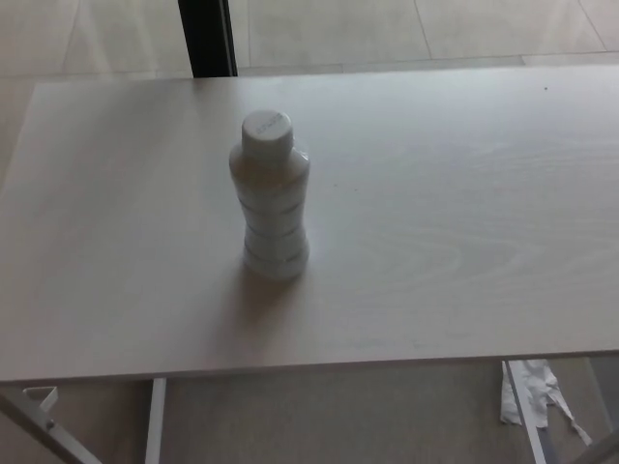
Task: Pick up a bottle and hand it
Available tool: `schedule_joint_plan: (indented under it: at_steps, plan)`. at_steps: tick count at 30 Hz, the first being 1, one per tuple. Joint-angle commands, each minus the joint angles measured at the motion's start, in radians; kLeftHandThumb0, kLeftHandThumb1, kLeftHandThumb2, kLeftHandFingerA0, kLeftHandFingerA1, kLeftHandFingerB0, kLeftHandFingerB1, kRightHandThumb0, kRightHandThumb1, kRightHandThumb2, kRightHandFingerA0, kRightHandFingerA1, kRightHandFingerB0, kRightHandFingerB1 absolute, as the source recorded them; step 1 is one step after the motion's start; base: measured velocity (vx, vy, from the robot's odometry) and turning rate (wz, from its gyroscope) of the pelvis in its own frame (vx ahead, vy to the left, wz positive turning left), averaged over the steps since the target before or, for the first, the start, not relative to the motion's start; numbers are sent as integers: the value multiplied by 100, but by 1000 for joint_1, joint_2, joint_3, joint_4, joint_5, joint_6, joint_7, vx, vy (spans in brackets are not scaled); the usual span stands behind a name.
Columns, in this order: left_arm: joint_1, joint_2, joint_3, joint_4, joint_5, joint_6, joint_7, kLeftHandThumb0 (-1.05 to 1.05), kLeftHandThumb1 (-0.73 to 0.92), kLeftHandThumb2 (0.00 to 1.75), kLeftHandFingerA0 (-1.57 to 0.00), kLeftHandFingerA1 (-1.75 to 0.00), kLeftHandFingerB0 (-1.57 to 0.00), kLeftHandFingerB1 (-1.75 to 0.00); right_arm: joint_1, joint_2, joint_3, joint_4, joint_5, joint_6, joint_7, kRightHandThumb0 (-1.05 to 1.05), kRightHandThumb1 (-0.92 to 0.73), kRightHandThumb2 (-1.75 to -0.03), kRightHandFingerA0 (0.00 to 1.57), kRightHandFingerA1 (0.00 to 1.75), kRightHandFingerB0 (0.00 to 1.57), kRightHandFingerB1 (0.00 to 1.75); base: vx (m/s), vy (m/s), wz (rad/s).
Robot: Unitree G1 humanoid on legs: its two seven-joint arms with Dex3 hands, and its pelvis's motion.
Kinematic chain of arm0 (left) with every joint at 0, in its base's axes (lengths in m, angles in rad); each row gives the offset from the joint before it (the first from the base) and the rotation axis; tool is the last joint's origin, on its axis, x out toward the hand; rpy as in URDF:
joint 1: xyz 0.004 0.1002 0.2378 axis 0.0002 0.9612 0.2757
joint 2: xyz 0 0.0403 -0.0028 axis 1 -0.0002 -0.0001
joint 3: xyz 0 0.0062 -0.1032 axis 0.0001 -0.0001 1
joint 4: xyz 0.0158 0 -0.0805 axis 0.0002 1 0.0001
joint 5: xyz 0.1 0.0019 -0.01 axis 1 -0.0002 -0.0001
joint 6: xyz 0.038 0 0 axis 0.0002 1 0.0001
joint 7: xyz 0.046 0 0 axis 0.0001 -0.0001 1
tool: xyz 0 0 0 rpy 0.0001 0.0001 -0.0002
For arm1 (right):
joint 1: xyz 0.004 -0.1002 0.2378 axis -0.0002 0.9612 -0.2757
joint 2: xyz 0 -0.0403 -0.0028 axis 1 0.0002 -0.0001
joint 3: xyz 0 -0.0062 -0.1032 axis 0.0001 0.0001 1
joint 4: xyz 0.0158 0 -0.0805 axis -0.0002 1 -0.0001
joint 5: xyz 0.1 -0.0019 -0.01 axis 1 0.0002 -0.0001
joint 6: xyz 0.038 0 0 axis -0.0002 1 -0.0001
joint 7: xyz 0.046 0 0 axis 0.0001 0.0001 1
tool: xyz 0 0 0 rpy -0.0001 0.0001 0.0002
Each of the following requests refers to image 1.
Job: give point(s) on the white capped plastic bottle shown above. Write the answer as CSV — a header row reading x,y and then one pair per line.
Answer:
x,y
271,212

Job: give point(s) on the black vertical pillar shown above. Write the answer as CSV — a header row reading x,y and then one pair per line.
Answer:
x,y
205,34

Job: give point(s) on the white vertical table leg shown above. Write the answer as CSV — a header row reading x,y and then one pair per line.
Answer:
x,y
524,411
156,420

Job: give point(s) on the crumpled white paper scrap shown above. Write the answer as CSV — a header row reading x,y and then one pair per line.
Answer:
x,y
510,408

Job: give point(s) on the white table frame bracket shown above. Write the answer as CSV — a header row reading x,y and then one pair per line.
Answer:
x,y
41,394

